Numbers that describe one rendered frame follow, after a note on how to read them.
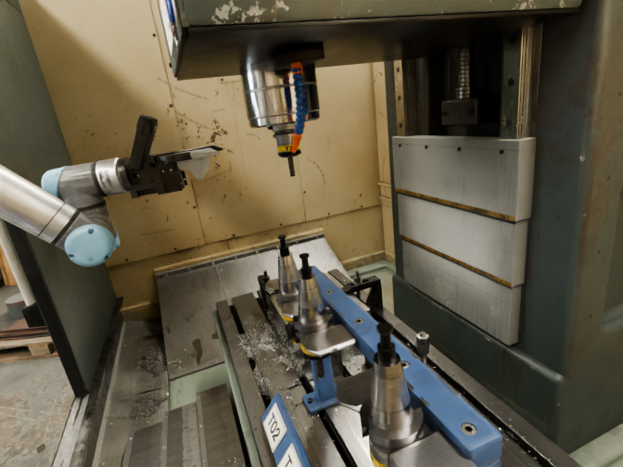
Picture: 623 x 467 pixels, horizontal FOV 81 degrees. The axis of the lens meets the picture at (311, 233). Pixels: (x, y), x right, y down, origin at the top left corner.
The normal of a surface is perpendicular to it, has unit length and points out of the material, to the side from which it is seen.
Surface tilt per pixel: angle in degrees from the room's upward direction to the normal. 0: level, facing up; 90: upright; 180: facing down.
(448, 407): 0
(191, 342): 24
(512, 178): 90
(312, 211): 90
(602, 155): 90
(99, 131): 90
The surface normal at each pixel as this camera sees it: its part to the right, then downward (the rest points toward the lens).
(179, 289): 0.03, -0.76
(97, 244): 0.47, 0.22
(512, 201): -0.93, 0.22
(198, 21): 0.38, 0.59
